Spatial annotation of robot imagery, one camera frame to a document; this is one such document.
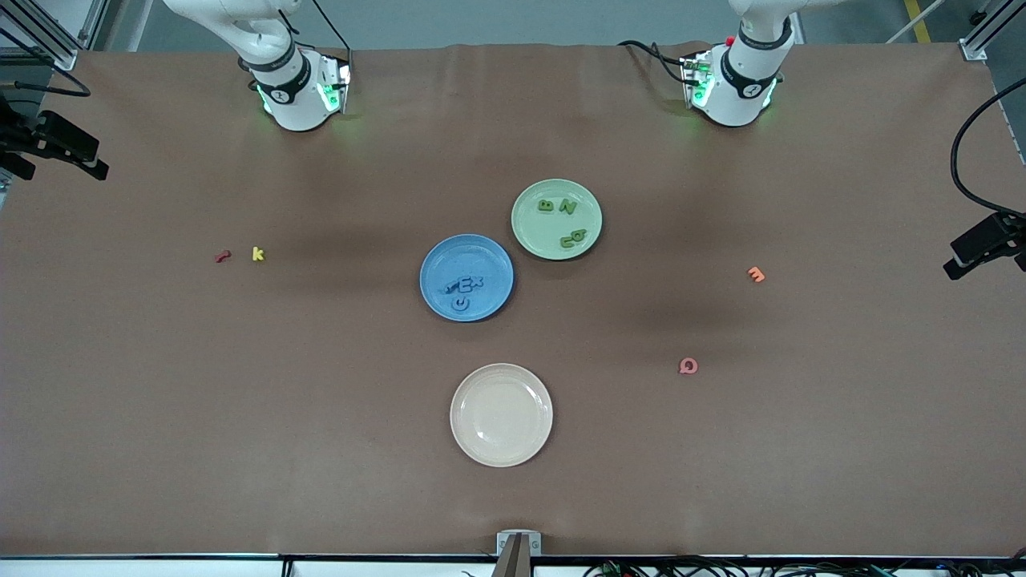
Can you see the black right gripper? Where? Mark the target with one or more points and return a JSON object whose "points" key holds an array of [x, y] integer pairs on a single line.
{"points": [[32, 137]]}

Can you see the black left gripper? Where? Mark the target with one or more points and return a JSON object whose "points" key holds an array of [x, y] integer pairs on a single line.
{"points": [[991, 235]]}

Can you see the green letter N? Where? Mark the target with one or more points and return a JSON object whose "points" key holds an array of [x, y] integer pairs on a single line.
{"points": [[567, 207]]}

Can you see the blue letter c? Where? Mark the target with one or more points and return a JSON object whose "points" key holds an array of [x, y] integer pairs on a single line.
{"points": [[454, 303]]}

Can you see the blue letter E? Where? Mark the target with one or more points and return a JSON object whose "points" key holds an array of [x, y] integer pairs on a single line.
{"points": [[463, 284]]}

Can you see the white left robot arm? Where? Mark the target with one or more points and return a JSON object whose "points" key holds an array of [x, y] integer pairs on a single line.
{"points": [[733, 100]]}

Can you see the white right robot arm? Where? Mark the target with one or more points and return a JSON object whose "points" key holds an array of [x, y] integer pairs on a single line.
{"points": [[296, 104]]}

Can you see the pink letter Q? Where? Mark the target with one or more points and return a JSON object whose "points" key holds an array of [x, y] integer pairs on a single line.
{"points": [[682, 366]]}

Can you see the brown table cover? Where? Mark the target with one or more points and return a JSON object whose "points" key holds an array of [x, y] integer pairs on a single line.
{"points": [[240, 449]]}

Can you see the green plate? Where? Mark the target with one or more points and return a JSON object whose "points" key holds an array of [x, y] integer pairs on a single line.
{"points": [[533, 232]]}

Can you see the blue plate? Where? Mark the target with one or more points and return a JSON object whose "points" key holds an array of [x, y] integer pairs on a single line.
{"points": [[493, 260]]}

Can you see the beige plate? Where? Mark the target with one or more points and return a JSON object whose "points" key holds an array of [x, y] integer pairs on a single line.
{"points": [[501, 415]]}

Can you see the aluminium frame post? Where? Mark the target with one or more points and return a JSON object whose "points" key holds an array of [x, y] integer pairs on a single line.
{"points": [[974, 50], [64, 58]]}

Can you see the white table edge rail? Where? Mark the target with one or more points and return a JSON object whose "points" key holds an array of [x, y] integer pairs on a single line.
{"points": [[160, 569]]}

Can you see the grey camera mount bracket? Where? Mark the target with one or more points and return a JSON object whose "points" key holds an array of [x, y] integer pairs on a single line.
{"points": [[503, 543]]}

